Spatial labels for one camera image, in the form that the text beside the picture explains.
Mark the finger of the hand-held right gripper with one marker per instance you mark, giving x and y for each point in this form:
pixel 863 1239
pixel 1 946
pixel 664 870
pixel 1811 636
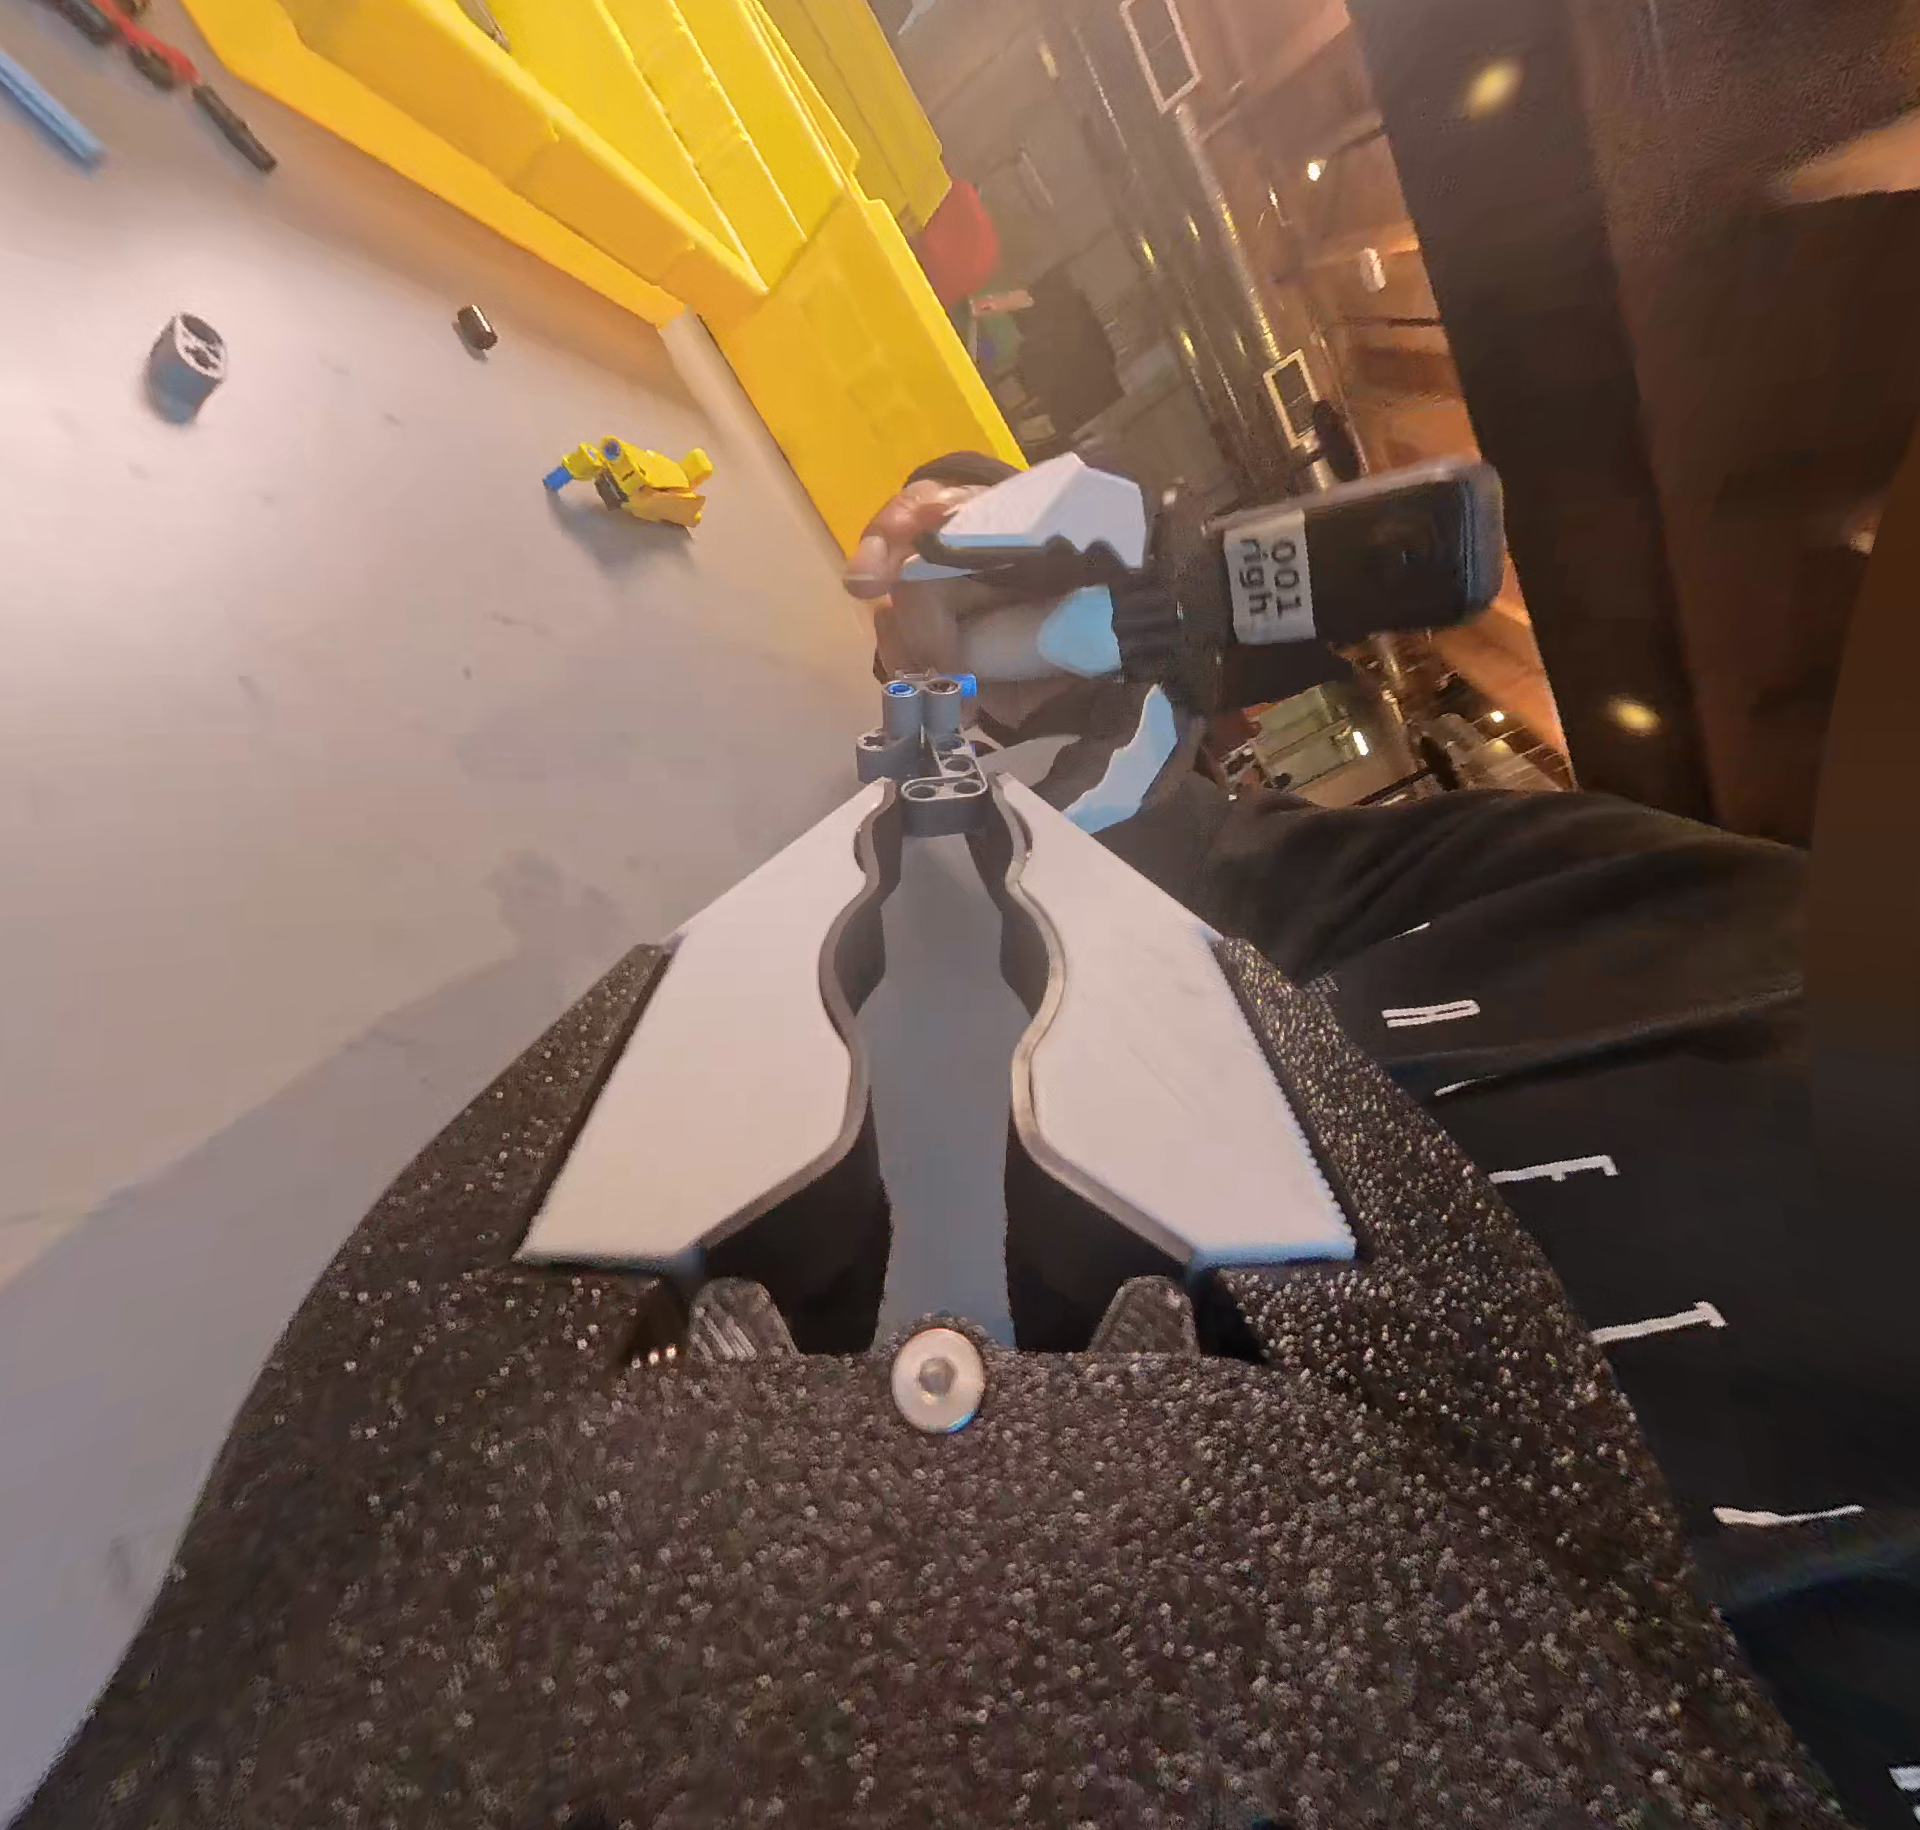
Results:
pixel 1147 751
pixel 1022 762

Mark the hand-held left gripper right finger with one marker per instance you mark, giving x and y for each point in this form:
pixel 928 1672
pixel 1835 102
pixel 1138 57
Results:
pixel 1186 1081

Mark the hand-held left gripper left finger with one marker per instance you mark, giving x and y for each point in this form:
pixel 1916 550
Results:
pixel 706 1081

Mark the grey brick beam assembly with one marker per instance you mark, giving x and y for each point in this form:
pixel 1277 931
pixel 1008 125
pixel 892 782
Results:
pixel 901 712

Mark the person's right forearm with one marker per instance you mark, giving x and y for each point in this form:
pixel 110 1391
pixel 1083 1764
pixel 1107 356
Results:
pixel 1501 870

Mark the grey desk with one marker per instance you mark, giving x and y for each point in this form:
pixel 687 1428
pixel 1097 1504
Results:
pixel 302 811

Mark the person's right hand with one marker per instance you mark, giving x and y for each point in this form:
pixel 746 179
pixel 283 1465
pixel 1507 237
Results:
pixel 892 541

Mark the yellow storage bin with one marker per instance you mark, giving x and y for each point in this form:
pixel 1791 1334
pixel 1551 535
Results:
pixel 872 330
pixel 451 106

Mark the yellow brick assembly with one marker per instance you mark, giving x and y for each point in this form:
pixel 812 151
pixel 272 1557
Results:
pixel 652 487

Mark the red storage bin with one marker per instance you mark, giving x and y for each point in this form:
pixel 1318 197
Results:
pixel 964 243

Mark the black printed sweatshirt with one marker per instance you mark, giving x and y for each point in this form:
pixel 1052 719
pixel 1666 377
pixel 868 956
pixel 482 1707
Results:
pixel 1726 1260

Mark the small black brick bush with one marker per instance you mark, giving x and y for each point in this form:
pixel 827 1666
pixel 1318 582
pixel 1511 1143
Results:
pixel 477 328

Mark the light grey axle connector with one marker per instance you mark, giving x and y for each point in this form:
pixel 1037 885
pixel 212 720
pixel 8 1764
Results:
pixel 184 367

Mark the blue brick axle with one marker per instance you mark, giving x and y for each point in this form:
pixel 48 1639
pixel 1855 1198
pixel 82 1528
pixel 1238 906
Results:
pixel 47 108

